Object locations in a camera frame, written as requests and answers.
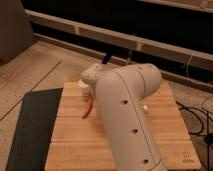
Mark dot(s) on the wooden shelf rail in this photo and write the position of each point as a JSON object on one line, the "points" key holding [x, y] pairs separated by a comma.
{"points": [[171, 52]]}

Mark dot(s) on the brown cabinet corner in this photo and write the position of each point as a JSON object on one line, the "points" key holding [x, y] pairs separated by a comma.
{"points": [[16, 34]]}

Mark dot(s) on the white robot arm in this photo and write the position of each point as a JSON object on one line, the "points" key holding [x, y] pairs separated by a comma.
{"points": [[118, 93]]}

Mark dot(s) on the cream cylindrical cup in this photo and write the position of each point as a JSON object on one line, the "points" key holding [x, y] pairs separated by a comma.
{"points": [[82, 85]]}

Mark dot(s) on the dark grey floor mat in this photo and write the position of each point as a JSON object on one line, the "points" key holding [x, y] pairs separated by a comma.
{"points": [[33, 130]]}

